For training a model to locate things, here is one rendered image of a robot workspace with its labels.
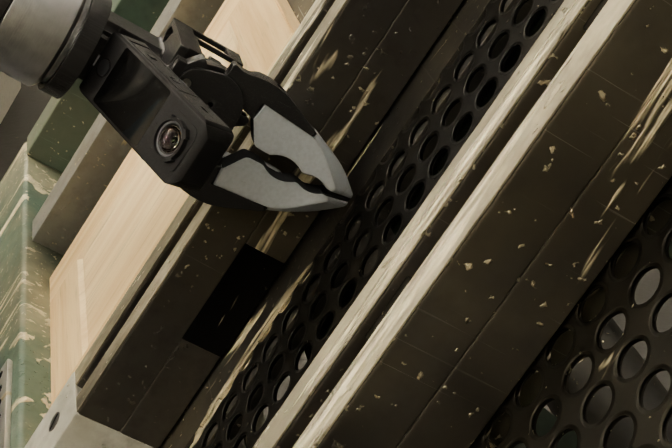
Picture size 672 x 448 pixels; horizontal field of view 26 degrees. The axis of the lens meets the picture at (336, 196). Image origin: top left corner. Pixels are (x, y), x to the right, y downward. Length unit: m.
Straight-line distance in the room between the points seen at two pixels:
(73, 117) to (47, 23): 0.96
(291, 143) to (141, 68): 0.12
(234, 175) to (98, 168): 0.68
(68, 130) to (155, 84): 0.99
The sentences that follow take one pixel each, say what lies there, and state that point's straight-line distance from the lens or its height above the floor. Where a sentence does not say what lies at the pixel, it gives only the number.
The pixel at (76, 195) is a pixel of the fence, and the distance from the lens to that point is 1.62.
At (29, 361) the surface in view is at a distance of 1.41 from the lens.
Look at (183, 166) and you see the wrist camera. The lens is 0.84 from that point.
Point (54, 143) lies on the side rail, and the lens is 1.86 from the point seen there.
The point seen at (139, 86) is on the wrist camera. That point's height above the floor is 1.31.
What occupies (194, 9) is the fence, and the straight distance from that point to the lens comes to 1.56.
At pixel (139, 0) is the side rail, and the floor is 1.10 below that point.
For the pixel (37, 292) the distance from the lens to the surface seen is 1.54.
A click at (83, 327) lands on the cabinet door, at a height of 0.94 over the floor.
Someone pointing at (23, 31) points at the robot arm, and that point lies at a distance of 0.88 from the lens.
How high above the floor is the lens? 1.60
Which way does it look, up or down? 24 degrees down
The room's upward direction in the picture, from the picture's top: straight up
